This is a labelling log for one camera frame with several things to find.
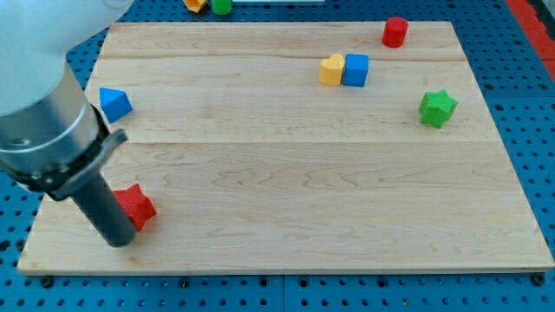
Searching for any red strip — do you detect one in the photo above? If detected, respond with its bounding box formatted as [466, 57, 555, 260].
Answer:
[506, 0, 554, 79]

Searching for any yellow heart block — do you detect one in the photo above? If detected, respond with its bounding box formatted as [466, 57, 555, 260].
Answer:
[318, 54, 345, 86]

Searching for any green star block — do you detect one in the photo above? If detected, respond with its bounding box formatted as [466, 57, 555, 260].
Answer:
[418, 89, 458, 128]

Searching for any orange block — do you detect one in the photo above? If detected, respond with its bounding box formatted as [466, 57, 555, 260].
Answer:
[183, 0, 208, 13]

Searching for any red star block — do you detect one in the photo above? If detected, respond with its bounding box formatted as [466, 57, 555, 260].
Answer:
[114, 184, 157, 231]

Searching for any dark grey cylindrical pointer tool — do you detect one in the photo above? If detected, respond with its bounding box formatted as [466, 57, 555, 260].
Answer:
[48, 129, 136, 247]

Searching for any blue cube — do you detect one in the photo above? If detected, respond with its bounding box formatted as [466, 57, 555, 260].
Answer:
[342, 54, 369, 88]

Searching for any light wooden board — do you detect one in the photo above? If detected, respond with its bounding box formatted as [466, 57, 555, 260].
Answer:
[17, 22, 554, 276]

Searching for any blue triangular prism block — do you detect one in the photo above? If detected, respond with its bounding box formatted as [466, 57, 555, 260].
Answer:
[99, 88, 134, 123]

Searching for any red cylinder block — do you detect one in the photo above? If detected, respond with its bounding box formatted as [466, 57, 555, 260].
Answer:
[382, 16, 409, 49]

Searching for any green cylinder block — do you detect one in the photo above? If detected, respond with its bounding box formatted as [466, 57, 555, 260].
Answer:
[211, 0, 232, 16]

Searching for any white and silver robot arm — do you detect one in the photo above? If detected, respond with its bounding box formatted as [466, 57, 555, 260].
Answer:
[1, 0, 134, 196]

